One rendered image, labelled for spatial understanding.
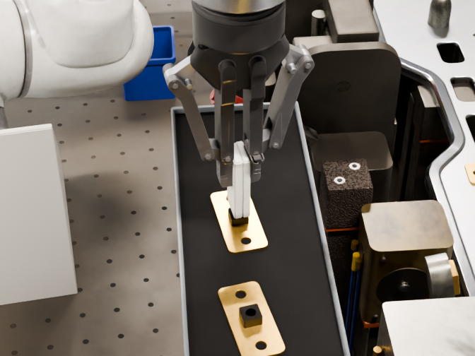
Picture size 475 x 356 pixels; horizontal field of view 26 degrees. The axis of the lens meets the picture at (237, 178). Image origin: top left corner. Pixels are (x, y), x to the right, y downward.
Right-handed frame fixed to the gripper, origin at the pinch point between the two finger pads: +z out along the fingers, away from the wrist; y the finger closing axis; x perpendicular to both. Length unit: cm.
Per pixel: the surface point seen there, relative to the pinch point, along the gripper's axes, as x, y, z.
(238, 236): 2.3, 0.6, 5.0
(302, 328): 14.2, -2.2, 5.3
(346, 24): -25.8, -19.3, 2.5
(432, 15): -49, -42, 19
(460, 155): -20.8, -34.2, 21.3
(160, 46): -90, -7, 47
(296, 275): 8.1, -3.4, 5.3
